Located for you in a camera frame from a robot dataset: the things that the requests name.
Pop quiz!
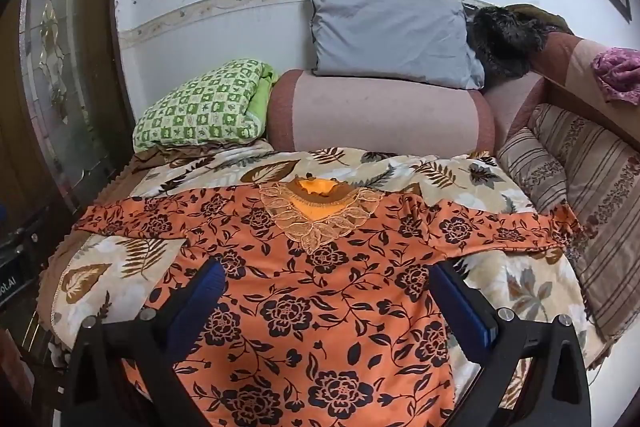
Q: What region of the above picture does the small striped floral cushion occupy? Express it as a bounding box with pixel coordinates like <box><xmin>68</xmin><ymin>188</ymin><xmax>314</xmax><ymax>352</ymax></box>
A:
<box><xmin>497</xmin><ymin>127</ymin><xmax>568</xmax><ymax>215</ymax></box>

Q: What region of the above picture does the green white checkered pillow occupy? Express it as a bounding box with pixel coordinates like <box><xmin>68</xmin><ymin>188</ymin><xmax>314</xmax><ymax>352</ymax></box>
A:
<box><xmin>132</xmin><ymin>59</ymin><xmax>280</xmax><ymax>152</ymax></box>

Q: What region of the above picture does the orange black floral blouse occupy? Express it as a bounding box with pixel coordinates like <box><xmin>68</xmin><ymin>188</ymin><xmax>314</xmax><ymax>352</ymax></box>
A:
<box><xmin>75</xmin><ymin>174</ymin><xmax>583</xmax><ymax>427</ymax></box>

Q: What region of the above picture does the grey pillow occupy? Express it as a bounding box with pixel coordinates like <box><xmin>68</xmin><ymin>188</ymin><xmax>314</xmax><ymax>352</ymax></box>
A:
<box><xmin>306</xmin><ymin>0</ymin><xmax>486</xmax><ymax>90</ymax></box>

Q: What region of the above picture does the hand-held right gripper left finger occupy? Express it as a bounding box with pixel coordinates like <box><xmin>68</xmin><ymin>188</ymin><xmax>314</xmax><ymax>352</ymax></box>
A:
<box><xmin>57</xmin><ymin>257</ymin><xmax>228</xmax><ymax>427</ymax></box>

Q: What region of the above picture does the black furry cloth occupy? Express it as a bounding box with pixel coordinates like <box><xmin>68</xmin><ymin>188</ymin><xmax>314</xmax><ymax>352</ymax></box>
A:
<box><xmin>465</xmin><ymin>5</ymin><xmax>546</xmax><ymax>80</ymax></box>

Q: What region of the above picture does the brown frilled sofa cover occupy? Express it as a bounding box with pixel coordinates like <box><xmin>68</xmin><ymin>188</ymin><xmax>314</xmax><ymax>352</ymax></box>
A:
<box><xmin>35</xmin><ymin>142</ymin><xmax>273</xmax><ymax>333</ymax></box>

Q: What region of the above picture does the pink patterned cloth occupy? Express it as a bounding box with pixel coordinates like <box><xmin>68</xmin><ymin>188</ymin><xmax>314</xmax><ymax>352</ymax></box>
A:
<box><xmin>590</xmin><ymin>48</ymin><xmax>640</xmax><ymax>105</ymax></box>

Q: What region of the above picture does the wooden stained glass door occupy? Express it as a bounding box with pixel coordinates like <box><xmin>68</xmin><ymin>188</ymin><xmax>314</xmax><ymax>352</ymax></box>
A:
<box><xmin>0</xmin><ymin>0</ymin><xmax>136</xmax><ymax>358</ymax></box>

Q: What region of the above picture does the pink brown sofa backrest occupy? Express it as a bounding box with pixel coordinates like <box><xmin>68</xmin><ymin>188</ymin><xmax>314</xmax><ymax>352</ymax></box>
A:
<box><xmin>482</xmin><ymin>32</ymin><xmax>640</xmax><ymax>148</ymax></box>

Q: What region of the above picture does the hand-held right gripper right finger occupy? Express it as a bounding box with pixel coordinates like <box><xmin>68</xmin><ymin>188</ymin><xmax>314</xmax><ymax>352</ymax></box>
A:
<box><xmin>429</xmin><ymin>263</ymin><xmax>593</xmax><ymax>427</ymax></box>

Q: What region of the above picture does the olive brown cloth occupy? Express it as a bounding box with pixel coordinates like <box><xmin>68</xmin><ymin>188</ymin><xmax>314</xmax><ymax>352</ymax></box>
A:
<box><xmin>505</xmin><ymin>3</ymin><xmax>576</xmax><ymax>35</ymax></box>

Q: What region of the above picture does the pink sofa bolster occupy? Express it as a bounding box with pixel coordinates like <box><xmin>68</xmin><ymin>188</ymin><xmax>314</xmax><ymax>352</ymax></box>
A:
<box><xmin>267</xmin><ymin>68</ymin><xmax>497</xmax><ymax>155</ymax></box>

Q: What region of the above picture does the large striped floral cushion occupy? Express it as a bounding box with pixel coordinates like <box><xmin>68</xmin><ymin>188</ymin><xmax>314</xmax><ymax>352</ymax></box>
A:
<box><xmin>527</xmin><ymin>103</ymin><xmax>640</xmax><ymax>343</ymax></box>

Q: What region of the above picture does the beige leaf-print blanket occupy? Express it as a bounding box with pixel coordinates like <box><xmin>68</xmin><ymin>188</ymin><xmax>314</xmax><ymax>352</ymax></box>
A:
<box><xmin>50</xmin><ymin>147</ymin><xmax>608</xmax><ymax>408</ymax></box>

